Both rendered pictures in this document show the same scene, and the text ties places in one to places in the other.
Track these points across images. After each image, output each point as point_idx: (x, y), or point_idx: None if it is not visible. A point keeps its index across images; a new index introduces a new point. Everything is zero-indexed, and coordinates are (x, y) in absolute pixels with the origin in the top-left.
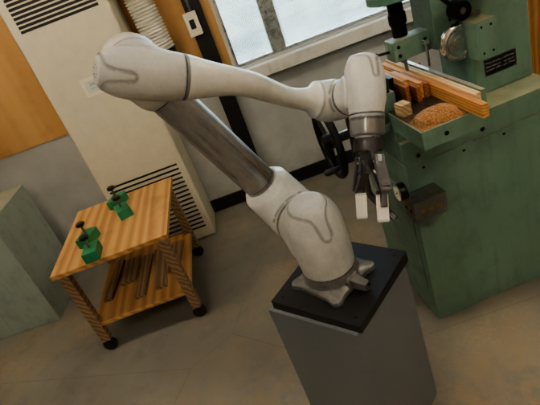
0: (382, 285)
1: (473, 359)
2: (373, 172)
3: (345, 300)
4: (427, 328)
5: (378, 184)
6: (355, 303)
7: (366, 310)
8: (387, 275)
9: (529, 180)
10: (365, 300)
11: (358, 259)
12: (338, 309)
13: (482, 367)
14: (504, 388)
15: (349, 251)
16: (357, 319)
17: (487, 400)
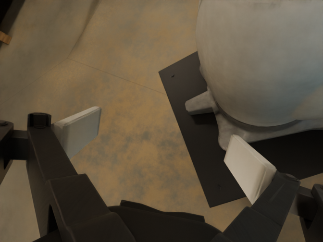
0: (184, 129)
1: (227, 223)
2: (43, 187)
3: (203, 80)
4: (286, 232)
5: (30, 144)
6: (188, 86)
7: (169, 89)
8: (192, 148)
9: None
10: (181, 97)
11: (248, 136)
12: (197, 66)
13: (217, 221)
14: (195, 213)
15: (213, 94)
16: (167, 75)
17: (196, 197)
